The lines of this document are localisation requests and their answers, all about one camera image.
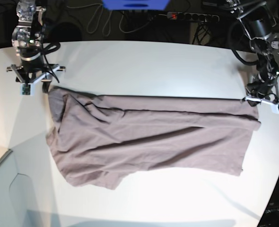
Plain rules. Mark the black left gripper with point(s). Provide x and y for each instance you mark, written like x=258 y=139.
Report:
x=258 y=91

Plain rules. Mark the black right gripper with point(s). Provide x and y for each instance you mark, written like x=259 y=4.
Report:
x=32 y=63

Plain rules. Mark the mauve grey t-shirt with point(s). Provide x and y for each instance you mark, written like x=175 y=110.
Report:
x=100 y=140

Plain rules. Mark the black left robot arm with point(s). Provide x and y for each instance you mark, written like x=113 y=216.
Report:
x=258 y=23

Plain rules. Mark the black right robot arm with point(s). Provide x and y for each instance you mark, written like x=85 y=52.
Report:
x=28 y=42

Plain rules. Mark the blue plastic box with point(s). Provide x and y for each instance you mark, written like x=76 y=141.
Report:
x=135 y=4

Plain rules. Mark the black power strip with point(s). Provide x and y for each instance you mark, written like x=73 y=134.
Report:
x=193 y=17

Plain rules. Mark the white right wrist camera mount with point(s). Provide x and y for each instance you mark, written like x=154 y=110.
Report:
x=28 y=88

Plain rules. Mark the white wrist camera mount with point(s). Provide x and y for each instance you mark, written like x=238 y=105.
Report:
x=28 y=88
x=273 y=104

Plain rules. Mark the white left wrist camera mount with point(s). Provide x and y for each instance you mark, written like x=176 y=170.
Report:
x=273 y=104

